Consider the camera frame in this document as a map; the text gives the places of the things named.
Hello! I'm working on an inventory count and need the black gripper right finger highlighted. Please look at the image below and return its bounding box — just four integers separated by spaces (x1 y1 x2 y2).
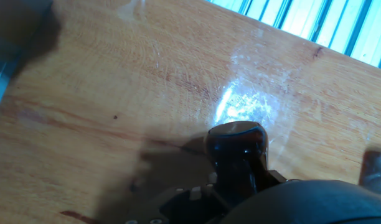
358 151 381 194

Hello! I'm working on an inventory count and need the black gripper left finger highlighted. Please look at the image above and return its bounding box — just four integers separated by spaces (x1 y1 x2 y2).
125 183 230 224

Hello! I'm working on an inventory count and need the metal lever dark red knob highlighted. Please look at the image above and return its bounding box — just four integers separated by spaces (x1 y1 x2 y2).
204 121 269 205

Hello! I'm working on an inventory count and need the glossy wooden board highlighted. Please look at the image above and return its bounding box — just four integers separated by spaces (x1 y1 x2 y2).
0 0 381 224

